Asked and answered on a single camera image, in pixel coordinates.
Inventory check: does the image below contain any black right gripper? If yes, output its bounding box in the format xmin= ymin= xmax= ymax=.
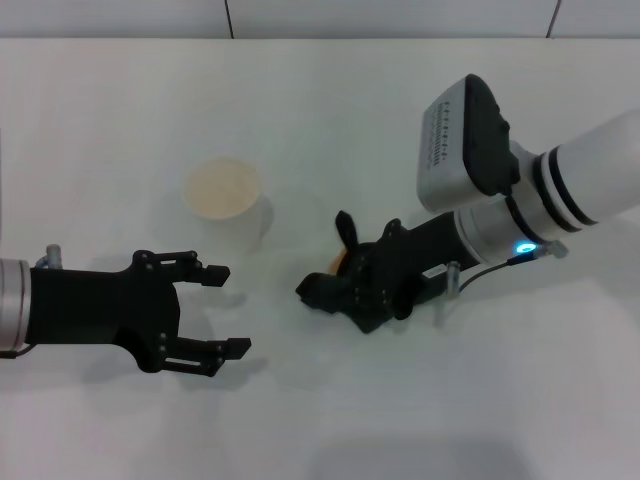
xmin=344 ymin=210 xmax=474 ymax=336

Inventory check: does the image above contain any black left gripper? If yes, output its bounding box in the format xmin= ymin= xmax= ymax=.
xmin=29 ymin=249 xmax=253 ymax=378

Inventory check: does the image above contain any dark blue-green rag with loop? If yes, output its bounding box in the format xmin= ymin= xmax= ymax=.
xmin=295 ymin=209 xmax=401 ymax=335

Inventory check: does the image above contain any white paper cup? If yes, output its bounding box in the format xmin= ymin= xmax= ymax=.
xmin=182 ymin=156 xmax=275 ymax=254

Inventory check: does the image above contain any brown water stain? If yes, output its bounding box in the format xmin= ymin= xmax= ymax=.
xmin=326 ymin=248 xmax=350 ymax=274

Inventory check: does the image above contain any clear plug on left wrist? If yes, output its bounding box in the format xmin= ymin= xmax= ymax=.
xmin=34 ymin=243 xmax=64 ymax=269

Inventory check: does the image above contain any thin black cable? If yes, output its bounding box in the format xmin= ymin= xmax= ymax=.
xmin=457 ymin=253 xmax=524 ymax=297

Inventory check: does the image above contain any silver black wrist camera box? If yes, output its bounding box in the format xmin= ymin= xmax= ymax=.
xmin=415 ymin=73 xmax=524 ymax=209

